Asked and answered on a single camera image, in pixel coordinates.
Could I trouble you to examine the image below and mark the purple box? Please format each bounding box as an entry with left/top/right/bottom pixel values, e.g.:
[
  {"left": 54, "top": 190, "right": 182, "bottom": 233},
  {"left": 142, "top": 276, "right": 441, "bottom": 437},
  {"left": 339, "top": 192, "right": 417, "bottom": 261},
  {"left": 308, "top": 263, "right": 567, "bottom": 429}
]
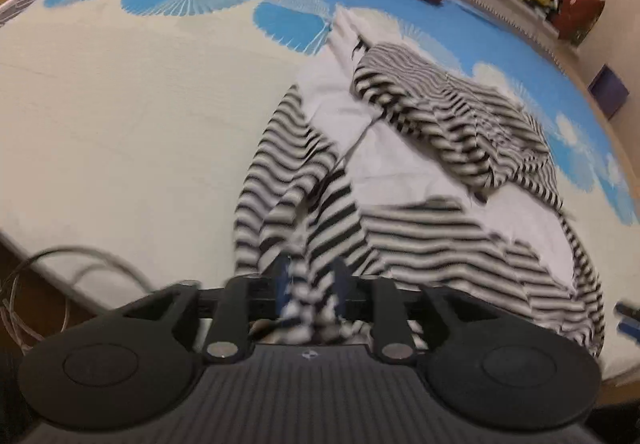
[{"left": 588, "top": 65, "right": 631, "bottom": 120}]

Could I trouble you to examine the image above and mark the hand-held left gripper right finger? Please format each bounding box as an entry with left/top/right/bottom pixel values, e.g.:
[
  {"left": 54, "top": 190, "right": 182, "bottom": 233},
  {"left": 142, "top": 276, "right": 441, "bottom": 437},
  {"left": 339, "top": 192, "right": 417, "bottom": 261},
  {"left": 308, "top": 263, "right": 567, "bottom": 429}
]
[{"left": 330, "top": 255, "right": 493, "bottom": 365}]

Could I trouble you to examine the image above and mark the grey cable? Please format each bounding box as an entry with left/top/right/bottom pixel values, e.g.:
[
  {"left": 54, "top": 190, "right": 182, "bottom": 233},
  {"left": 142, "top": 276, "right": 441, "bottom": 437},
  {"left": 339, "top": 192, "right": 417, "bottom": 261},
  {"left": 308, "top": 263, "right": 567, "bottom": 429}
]
[{"left": 0, "top": 247, "right": 157, "bottom": 352}]

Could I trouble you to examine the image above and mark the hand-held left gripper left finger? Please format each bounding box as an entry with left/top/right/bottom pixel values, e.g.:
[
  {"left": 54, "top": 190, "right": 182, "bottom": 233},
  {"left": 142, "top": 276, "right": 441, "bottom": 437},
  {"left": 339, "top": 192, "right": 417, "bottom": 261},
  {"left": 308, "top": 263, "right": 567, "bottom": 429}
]
[{"left": 120, "top": 255, "right": 297, "bottom": 365}]

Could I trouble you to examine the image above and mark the red bag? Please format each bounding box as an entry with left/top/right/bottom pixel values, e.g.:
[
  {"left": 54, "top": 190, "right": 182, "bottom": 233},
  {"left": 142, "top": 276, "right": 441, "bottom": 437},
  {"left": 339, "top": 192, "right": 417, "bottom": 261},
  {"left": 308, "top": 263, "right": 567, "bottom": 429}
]
[{"left": 554, "top": 0, "right": 607, "bottom": 44}]

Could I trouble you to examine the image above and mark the blue and white printed bed mat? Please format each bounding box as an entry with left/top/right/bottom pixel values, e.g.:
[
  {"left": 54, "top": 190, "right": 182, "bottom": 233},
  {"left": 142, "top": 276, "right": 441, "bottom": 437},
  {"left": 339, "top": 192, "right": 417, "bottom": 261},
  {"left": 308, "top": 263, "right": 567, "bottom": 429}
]
[{"left": 0, "top": 0, "right": 640, "bottom": 382}]

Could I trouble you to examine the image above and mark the striped and white hooded shirt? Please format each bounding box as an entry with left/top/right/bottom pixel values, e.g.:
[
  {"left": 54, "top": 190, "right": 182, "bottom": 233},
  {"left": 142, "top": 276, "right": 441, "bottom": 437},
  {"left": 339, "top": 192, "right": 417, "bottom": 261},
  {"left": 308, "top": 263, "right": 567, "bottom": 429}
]
[{"left": 231, "top": 4, "right": 607, "bottom": 360}]

